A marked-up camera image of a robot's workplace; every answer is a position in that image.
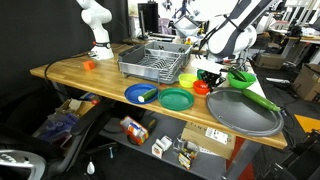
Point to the yellow plastic bowl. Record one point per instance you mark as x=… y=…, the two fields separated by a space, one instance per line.
x=186 y=80

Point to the black office chair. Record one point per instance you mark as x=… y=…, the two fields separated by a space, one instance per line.
x=44 y=160

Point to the grey dish rack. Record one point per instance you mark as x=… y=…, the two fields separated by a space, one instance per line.
x=157 y=61

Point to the black computer monitor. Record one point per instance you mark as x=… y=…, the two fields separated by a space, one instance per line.
x=148 y=18

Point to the clear cup with items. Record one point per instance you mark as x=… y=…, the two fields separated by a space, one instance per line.
x=187 y=152

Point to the round grey tray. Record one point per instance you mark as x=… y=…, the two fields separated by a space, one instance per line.
x=237 y=112

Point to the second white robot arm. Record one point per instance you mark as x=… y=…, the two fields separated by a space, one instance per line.
x=95 y=16

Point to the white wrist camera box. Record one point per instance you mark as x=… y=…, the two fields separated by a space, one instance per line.
x=207 y=65

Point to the blue plastic plate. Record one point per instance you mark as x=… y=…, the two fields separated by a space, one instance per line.
x=134 y=91

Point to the cardboard box under table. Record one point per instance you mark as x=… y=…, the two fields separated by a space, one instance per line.
x=215 y=141

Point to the green cucumber in bowl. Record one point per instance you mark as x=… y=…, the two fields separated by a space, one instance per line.
x=237 y=75

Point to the teal green plate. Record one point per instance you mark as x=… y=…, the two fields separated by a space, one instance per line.
x=176 y=99

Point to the orange plastic bowl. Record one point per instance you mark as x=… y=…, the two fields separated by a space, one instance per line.
x=200 y=87

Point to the lower grey shelf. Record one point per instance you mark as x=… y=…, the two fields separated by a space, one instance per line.
x=206 y=166

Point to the small white carton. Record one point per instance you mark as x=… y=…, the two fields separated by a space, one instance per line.
x=161 y=145

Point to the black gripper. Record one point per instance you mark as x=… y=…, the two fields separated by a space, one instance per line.
x=212 y=80

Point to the red white box on shelf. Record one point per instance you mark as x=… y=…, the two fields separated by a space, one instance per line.
x=134 y=130

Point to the small orange block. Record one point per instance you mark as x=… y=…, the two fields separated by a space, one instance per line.
x=89 y=65

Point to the cut cucumber on blue plate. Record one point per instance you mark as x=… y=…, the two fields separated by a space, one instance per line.
x=147 y=95

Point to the brown cardboard box right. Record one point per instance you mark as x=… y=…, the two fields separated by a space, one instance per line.
x=307 y=83

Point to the brown cardboard box background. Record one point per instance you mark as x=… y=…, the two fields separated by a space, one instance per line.
x=270 y=61

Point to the green plastic bowl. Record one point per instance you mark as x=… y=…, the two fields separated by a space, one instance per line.
x=250 y=79

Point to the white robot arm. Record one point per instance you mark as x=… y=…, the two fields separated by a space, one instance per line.
x=234 y=35

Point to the long green cucumber on tray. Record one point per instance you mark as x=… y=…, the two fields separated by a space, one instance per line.
x=260 y=100

